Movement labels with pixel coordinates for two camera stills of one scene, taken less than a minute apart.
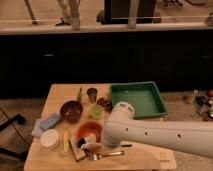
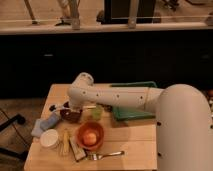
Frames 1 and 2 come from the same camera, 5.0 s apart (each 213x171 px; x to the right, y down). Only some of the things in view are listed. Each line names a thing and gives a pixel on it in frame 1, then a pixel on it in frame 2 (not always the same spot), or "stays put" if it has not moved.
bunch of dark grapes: (106, 103) stays put
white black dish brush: (89, 145) to (58, 107)
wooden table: (68, 135) stays put
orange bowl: (90, 131) stays put
